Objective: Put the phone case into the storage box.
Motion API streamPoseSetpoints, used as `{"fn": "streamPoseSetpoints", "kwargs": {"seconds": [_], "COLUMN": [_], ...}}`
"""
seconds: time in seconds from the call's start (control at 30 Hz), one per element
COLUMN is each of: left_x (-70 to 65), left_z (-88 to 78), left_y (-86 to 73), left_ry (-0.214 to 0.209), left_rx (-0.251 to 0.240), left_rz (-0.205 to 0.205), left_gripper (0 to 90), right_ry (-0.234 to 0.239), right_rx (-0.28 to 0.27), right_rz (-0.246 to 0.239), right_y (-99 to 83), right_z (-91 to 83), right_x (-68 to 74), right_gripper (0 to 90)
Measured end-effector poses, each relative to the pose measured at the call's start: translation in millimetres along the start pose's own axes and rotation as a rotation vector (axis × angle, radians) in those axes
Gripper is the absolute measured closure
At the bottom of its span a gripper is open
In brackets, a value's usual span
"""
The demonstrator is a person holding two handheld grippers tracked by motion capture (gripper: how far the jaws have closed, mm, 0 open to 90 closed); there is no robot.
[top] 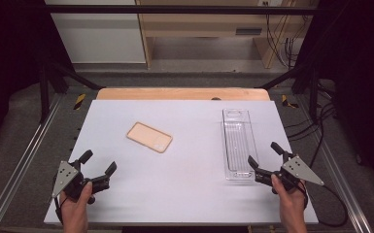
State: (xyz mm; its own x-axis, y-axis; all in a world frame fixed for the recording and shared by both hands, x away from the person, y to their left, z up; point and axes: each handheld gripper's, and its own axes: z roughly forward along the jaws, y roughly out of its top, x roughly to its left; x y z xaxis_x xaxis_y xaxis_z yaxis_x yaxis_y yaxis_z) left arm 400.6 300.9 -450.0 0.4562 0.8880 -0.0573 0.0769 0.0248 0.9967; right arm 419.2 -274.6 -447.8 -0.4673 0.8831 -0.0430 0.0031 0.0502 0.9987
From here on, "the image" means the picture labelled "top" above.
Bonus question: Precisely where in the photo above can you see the person's right hand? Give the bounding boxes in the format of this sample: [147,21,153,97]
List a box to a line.
[270,174,309,217]

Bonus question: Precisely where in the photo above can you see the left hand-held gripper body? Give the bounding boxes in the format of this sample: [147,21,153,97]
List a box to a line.
[51,157,112,206]

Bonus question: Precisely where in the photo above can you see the white cabinet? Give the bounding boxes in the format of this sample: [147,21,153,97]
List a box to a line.
[44,0,147,64]

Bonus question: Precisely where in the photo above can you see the light wooden desk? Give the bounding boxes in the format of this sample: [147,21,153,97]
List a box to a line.
[135,0,320,70]

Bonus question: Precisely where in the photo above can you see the bundle of hanging cables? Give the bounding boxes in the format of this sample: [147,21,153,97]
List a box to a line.
[264,2,307,70]

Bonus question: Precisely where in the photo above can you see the black frame leg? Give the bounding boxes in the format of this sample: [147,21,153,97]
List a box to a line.
[257,63,321,121]
[38,60,106,124]

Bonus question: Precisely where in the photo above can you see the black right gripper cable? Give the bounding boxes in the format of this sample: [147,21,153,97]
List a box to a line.
[299,180,350,228]

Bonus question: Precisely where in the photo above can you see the black floor cables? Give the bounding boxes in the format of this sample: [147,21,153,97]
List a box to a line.
[286,82,338,169]

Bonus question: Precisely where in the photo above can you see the right yellow clamp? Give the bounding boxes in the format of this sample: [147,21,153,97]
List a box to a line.
[281,94,299,109]

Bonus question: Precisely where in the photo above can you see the person's left hand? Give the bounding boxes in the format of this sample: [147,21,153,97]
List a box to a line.
[59,181,93,218]

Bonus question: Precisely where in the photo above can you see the white board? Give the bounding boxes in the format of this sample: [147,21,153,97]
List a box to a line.
[43,99,320,226]

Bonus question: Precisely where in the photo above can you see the black horizontal frame bar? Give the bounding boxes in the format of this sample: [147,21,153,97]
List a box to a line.
[43,4,324,16]

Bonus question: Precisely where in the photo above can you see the clear plastic tray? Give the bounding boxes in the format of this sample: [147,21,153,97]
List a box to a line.
[221,108,260,182]

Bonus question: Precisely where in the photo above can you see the black curtain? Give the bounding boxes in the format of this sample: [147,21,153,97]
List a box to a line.
[293,0,374,190]
[0,0,76,159]

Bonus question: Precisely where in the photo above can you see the aluminium rail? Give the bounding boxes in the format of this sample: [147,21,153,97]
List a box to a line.
[294,95,374,233]
[0,94,63,233]

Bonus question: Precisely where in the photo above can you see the left yellow clamp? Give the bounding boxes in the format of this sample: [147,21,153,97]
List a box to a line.
[73,93,87,111]

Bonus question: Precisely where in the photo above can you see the yellow clamp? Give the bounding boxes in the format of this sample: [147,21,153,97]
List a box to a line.
[281,94,299,109]
[73,93,87,111]

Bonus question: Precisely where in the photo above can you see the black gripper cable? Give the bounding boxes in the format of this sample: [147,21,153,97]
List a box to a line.
[299,180,350,228]
[53,195,69,225]

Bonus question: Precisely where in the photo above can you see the wooden table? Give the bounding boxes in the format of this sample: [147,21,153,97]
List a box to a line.
[95,86,271,102]

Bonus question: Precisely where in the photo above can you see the beige phone case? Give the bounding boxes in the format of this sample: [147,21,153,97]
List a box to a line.
[125,121,174,154]

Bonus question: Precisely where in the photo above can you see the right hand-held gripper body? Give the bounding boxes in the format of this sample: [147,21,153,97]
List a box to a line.
[254,154,325,195]

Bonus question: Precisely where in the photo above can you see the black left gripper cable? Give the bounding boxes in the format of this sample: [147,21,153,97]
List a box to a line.
[53,195,69,225]

